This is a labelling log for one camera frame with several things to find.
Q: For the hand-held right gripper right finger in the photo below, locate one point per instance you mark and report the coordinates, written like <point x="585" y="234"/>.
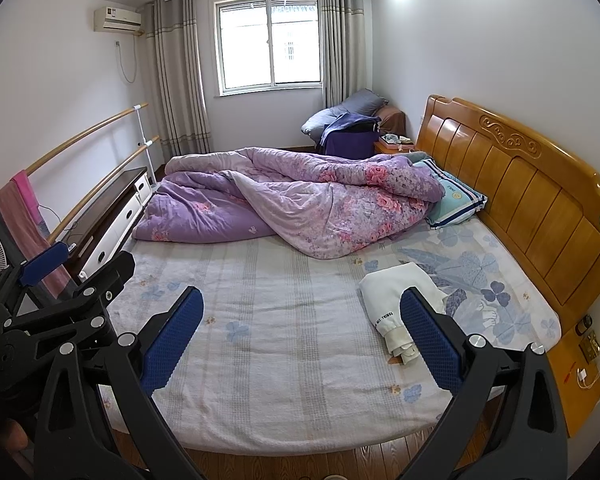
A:
<point x="430" y="340"/>

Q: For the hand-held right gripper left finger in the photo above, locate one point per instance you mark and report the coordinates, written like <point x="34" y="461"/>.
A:
<point x="172" y="340"/>

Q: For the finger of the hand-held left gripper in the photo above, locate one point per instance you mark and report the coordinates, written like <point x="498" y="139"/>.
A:
<point x="112" y="272"/>
<point x="42" y="263"/>

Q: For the white button-up jacket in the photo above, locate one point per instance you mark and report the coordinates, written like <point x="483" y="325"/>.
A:
<point x="390" y="295"/>

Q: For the person's left hand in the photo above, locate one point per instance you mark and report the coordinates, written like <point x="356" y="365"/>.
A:
<point x="16" y="437"/>

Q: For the pink towel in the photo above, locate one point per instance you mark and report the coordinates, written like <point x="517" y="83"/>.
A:
<point x="30" y="210"/>

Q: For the grey cloth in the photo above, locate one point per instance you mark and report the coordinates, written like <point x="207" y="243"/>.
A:
<point x="5" y="220"/>

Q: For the dark and white low cabinet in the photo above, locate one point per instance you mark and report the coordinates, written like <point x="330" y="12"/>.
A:
<point x="115" y="200"/>

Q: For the pale floral bed sheet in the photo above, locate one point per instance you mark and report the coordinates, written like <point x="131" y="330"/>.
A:
<point x="280" y="320"/>

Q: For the teal striped pillow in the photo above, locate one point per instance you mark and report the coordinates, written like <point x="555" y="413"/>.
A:
<point x="455" y="200"/>

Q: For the orange wooden nightstand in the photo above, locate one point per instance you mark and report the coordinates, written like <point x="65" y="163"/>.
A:
<point x="565" y="400"/>

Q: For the wooden bed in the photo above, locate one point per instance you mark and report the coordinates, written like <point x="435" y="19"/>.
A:
<point x="530" y="195"/>

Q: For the purple floral quilt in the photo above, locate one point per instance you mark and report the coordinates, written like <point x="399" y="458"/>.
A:
<point x="320" y="200"/>

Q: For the small wooden nightstand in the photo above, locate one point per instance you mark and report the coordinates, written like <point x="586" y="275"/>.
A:
<point x="392" y="149"/>

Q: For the grey striped curtain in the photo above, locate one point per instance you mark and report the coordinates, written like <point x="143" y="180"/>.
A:
<point x="345" y="45"/>
<point x="177" y="80"/>

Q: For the dark purple bag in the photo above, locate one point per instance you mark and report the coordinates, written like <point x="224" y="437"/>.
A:
<point x="347" y="142"/>

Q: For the brown chair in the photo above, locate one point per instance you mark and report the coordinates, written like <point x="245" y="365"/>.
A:
<point x="394" y="119"/>

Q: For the blue-grey bedding bundle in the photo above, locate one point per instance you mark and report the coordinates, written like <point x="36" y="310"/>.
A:
<point x="355" y="105"/>

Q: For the white framed window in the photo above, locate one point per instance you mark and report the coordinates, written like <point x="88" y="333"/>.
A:
<point x="270" y="42"/>

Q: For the wooden double-rail barre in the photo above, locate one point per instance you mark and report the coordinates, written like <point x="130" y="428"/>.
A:
<point x="90" y="130"/>

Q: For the brass wall socket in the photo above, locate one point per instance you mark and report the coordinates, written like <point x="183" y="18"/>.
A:
<point x="590" y="346"/>

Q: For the white wall air conditioner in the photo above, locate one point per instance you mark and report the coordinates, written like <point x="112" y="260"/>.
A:
<point x="117" y="20"/>

